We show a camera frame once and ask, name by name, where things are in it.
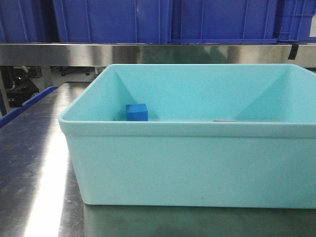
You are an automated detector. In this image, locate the red foam cube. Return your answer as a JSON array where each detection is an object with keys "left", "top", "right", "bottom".
[{"left": 213, "top": 120, "right": 238, "bottom": 122}]

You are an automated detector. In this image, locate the small blue foam cube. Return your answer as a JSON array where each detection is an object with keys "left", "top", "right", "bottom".
[{"left": 125, "top": 104, "right": 149, "bottom": 121}]

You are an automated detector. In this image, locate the light teal plastic tub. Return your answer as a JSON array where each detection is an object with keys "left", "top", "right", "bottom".
[{"left": 59, "top": 64, "right": 316, "bottom": 209}]

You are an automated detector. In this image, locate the blue crate upper right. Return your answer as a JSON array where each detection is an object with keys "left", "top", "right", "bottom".
[{"left": 170, "top": 0, "right": 277, "bottom": 44}]

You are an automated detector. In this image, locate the blue crate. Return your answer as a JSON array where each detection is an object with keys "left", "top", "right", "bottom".
[
  {"left": 275, "top": 0, "right": 316, "bottom": 43},
  {"left": 53, "top": 0, "right": 173, "bottom": 44},
  {"left": 0, "top": 0, "right": 59, "bottom": 43},
  {"left": 170, "top": 0, "right": 277, "bottom": 44}
]

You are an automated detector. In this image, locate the blue crate upper middle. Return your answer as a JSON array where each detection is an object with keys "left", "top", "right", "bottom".
[{"left": 53, "top": 0, "right": 173, "bottom": 44}]

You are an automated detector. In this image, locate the blue tray edge left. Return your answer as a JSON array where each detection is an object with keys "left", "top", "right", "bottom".
[{"left": 0, "top": 86, "right": 58, "bottom": 128}]

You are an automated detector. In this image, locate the blue crate far right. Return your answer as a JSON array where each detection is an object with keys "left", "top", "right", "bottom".
[{"left": 275, "top": 0, "right": 316, "bottom": 43}]

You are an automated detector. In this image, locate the blue crate upper left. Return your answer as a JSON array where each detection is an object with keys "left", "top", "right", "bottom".
[{"left": 0, "top": 0, "right": 59, "bottom": 43}]

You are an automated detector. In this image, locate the black strap on rail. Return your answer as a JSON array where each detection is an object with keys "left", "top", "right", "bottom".
[{"left": 287, "top": 43, "right": 298, "bottom": 60}]

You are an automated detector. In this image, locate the stainless steel shelf rail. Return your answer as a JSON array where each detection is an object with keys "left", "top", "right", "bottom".
[{"left": 0, "top": 43, "right": 316, "bottom": 69}]

